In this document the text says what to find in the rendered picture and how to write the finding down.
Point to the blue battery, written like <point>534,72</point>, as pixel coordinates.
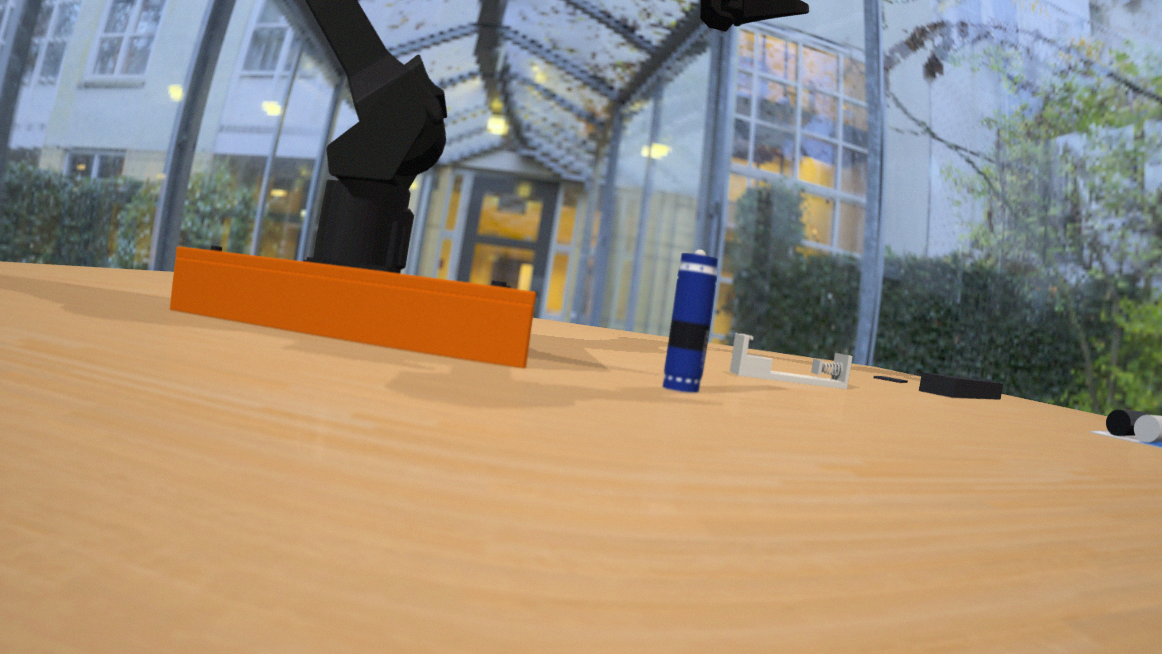
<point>691,320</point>

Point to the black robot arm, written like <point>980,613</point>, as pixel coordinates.
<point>365,221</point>

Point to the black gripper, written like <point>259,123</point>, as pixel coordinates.
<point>722,14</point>

